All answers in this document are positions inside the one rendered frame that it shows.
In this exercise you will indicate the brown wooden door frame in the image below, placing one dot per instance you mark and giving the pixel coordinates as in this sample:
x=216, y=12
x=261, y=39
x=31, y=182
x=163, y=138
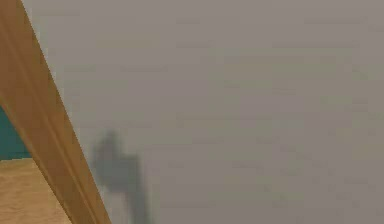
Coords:
x=36, y=110

